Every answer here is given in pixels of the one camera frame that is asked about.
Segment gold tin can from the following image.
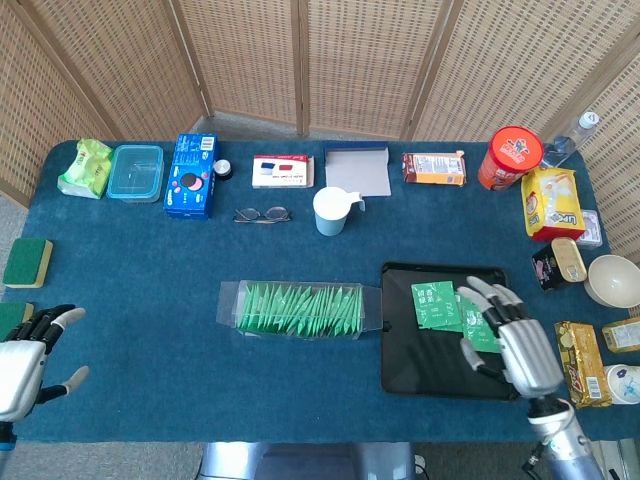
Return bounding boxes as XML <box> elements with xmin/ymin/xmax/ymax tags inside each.
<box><xmin>551</xmin><ymin>237</ymin><xmax>588</xmax><ymax>283</ymax></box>

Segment clear plastic water bottle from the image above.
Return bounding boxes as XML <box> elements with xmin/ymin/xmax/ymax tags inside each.
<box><xmin>542</xmin><ymin>110</ymin><xmax>601</xmax><ymax>169</ymax></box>

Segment green yellow sponge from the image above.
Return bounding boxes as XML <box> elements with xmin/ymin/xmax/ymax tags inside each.
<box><xmin>0</xmin><ymin>301</ymin><xmax>35</xmax><ymax>341</ymax></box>
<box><xmin>2</xmin><ymin>238</ymin><xmax>55</xmax><ymax>290</ymax></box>

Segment yellow snack bag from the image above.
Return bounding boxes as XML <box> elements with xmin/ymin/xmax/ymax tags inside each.
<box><xmin>520</xmin><ymin>167</ymin><xmax>586</xmax><ymax>243</ymax></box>

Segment thin-framed eyeglasses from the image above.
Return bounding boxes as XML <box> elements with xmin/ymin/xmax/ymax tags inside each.
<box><xmin>232</xmin><ymin>205</ymin><xmax>294</xmax><ymax>225</ymax></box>

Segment wicker folding screen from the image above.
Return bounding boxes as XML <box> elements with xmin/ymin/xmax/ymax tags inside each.
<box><xmin>0</xmin><ymin>0</ymin><xmax>640</xmax><ymax>264</ymax></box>

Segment small clear plastic case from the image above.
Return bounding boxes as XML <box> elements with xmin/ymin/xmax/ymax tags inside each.
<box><xmin>574</xmin><ymin>209</ymin><xmax>605</xmax><ymax>250</ymax></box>

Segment cream bowl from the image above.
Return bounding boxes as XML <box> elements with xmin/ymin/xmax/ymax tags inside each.
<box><xmin>587</xmin><ymin>254</ymin><xmax>640</xmax><ymax>309</ymax></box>

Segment blue carpet table cover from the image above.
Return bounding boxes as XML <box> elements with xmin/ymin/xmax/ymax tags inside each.
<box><xmin>2</xmin><ymin>139</ymin><xmax>640</xmax><ymax>444</ymax></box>

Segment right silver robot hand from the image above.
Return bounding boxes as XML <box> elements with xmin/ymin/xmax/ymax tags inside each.
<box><xmin>456</xmin><ymin>275</ymin><xmax>565</xmax><ymax>400</ymax></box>

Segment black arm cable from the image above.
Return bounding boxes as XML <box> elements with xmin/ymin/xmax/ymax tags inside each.
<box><xmin>521</xmin><ymin>439</ymin><xmax>551</xmax><ymax>475</ymax></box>

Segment white box red blue print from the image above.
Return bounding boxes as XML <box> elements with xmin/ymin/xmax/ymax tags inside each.
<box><xmin>251</xmin><ymin>154</ymin><xmax>316</xmax><ymax>190</ymax></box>

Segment clear container teal lid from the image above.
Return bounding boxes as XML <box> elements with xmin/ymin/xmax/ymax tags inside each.
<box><xmin>106</xmin><ymin>144</ymin><xmax>165</xmax><ymax>204</ymax></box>

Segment green tissue pack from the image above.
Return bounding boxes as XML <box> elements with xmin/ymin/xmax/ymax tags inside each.
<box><xmin>57</xmin><ymin>138</ymin><xmax>114</xmax><ymax>200</ymax></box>

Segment open blue box grey inside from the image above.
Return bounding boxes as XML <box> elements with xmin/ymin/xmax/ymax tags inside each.
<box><xmin>323</xmin><ymin>142</ymin><xmax>393</xmax><ymax>199</ymax></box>

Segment clear box of green sachets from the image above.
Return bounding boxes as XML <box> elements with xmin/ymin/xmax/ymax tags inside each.
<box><xmin>215</xmin><ymin>279</ymin><xmax>384</xmax><ymax>342</ymax></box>

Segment white cup flower print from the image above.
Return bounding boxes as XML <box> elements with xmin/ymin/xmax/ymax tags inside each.
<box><xmin>602</xmin><ymin>363</ymin><xmax>640</xmax><ymax>405</ymax></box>

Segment black plastic tray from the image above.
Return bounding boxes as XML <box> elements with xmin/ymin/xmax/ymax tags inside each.
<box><xmin>380</xmin><ymin>261</ymin><xmax>521</xmax><ymax>401</ymax></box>

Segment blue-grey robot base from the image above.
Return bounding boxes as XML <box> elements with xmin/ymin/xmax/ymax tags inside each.
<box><xmin>199</xmin><ymin>442</ymin><xmax>416</xmax><ymax>480</ymax></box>

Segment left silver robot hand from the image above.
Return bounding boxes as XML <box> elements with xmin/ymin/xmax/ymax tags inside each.
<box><xmin>0</xmin><ymin>304</ymin><xmax>91</xmax><ymax>424</ymax></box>

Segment black printed packet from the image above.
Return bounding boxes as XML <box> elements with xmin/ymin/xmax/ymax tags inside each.
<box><xmin>531</xmin><ymin>243</ymin><xmax>567</xmax><ymax>293</ymax></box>

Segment brown orange snack pack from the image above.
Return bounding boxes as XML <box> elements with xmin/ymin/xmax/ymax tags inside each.
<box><xmin>402</xmin><ymin>151</ymin><xmax>469</xmax><ymax>188</ymax></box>

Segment orange red round canister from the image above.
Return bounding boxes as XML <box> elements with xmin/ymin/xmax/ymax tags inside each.
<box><xmin>477</xmin><ymin>125</ymin><xmax>545</xmax><ymax>191</ymax></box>

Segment blue Oreo cookie box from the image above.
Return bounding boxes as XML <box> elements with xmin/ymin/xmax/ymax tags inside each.
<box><xmin>163</xmin><ymin>132</ymin><xmax>220</xmax><ymax>220</ymax></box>

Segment yellow carton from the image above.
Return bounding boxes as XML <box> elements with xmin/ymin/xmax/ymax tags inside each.
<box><xmin>602</xmin><ymin>317</ymin><xmax>640</xmax><ymax>354</ymax></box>

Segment gold foil snack pack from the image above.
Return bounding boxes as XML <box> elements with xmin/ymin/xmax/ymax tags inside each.
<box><xmin>553</xmin><ymin>321</ymin><xmax>614</xmax><ymax>409</ymax></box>

